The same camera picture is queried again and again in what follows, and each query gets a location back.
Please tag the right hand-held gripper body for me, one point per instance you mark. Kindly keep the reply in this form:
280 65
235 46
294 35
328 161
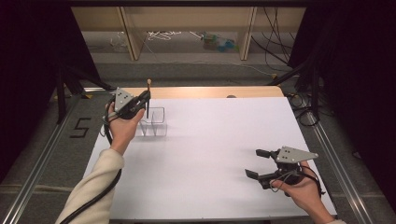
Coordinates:
294 155

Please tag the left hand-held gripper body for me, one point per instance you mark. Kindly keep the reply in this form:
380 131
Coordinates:
123 99

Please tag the clear acrylic organizer box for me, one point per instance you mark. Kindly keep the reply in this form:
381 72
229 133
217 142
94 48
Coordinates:
155 132

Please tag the person's left hand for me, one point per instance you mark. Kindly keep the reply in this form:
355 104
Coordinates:
123 130

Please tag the person's right hand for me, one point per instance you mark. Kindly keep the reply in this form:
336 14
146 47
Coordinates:
303 193

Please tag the white paper sheet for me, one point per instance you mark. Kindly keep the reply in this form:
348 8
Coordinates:
211 149

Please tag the clear plastic bag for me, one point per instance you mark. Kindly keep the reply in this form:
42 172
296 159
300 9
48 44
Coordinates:
120 42

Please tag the light wooden table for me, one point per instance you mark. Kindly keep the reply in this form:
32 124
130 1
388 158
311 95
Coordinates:
202 92

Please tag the black stand legs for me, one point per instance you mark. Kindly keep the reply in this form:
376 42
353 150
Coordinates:
314 90
60 93

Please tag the small dark knob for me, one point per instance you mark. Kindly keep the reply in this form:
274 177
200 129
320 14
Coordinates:
231 96

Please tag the colourful plastic clutter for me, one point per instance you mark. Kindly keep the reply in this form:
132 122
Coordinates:
219 43

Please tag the light wooden shelf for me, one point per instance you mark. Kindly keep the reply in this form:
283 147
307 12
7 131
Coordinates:
186 14

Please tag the dark curtain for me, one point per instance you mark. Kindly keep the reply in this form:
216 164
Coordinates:
28 77
358 77

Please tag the metal floor rail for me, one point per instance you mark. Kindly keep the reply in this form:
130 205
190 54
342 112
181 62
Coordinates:
40 158
337 171

